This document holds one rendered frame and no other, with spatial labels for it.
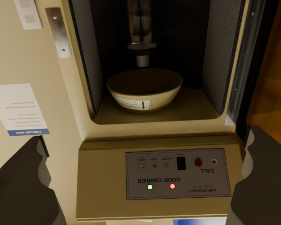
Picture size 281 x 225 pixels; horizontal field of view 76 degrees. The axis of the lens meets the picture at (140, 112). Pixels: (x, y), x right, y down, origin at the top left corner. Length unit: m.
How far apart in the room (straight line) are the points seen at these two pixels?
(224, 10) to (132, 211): 0.39
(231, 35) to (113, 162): 0.30
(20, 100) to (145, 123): 0.72
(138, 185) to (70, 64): 0.25
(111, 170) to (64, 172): 0.84
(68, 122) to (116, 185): 0.62
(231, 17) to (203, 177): 0.28
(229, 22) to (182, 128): 0.20
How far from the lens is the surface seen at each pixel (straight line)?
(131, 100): 0.36
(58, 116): 0.95
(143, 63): 0.40
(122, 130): 0.37
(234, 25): 0.34
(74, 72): 0.33
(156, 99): 0.36
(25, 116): 1.02
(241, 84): 0.36
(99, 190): 0.38
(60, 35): 0.33
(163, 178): 0.36
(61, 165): 1.16
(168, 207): 0.37
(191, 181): 0.37
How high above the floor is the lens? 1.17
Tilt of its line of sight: 30 degrees up
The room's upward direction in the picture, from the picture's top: 176 degrees clockwise
